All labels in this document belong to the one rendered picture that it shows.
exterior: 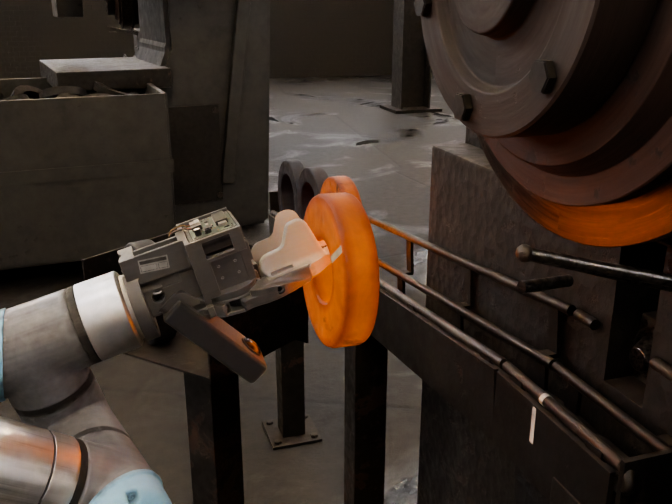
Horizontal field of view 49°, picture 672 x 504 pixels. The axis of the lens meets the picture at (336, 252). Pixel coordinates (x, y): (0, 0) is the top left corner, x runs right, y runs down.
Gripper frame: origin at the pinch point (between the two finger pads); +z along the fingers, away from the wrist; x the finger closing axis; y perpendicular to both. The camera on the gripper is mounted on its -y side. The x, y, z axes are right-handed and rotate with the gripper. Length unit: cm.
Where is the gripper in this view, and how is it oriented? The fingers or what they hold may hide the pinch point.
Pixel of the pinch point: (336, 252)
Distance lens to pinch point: 74.2
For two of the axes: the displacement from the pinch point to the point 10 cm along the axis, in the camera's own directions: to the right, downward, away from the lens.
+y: -2.5, -8.9, -3.8
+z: 9.2, -3.5, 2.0
